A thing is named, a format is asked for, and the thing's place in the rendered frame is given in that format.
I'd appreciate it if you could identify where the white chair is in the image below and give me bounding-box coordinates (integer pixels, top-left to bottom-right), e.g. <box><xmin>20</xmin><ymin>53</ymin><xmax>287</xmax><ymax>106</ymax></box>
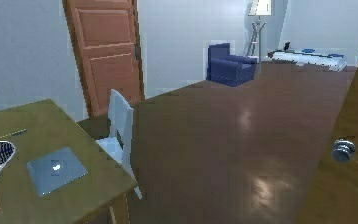
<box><xmin>96</xmin><ymin>88</ymin><xmax>143</xmax><ymax>200</ymax></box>

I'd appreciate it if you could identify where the floor lamp white shade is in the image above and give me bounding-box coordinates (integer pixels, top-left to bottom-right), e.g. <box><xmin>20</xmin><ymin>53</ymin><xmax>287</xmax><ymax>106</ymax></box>
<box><xmin>245</xmin><ymin>0</ymin><xmax>274</xmax><ymax>76</ymax></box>

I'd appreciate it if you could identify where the dark pencil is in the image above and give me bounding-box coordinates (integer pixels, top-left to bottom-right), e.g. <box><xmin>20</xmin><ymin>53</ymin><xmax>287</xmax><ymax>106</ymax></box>
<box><xmin>0</xmin><ymin>128</ymin><xmax>28</xmax><ymax>140</ymax></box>

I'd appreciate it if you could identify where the grey closed laptop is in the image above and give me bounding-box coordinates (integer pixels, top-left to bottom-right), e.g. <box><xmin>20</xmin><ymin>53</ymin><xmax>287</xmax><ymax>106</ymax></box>
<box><xmin>26</xmin><ymin>146</ymin><xmax>89</xmax><ymax>198</ymax></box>

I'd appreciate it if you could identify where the white low table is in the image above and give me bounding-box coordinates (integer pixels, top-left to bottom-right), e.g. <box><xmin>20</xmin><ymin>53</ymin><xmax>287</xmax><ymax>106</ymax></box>
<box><xmin>267</xmin><ymin>48</ymin><xmax>349</xmax><ymax>72</ymax></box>

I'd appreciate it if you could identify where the olive wooden desk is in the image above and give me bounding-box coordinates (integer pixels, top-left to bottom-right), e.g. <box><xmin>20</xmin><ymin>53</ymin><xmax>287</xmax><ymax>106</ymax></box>
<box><xmin>0</xmin><ymin>98</ymin><xmax>138</xmax><ymax>224</ymax></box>

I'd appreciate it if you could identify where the silver round door knob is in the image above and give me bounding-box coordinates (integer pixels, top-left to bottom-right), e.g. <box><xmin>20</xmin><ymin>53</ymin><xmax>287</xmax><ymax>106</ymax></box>
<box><xmin>331</xmin><ymin>138</ymin><xmax>357</xmax><ymax>164</ymax></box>

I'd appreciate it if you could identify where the blue armchair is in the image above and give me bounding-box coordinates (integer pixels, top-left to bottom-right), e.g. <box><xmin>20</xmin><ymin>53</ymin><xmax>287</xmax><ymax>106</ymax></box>
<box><xmin>206</xmin><ymin>42</ymin><xmax>259</xmax><ymax>88</ymax></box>

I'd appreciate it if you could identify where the olive wooden door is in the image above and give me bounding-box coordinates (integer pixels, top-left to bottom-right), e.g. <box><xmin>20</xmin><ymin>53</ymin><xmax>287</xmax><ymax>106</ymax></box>
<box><xmin>292</xmin><ymin>34</ymin><xmax>358</xmax><ymax>224</ymax></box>

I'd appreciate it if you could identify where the reddish brown panelled door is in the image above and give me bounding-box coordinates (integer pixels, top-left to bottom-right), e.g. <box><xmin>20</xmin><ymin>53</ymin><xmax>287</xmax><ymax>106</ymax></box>
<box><xmin>62</xmin><ymin>0</ymin><xmax>146</xmax><ymax>118</ymax></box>

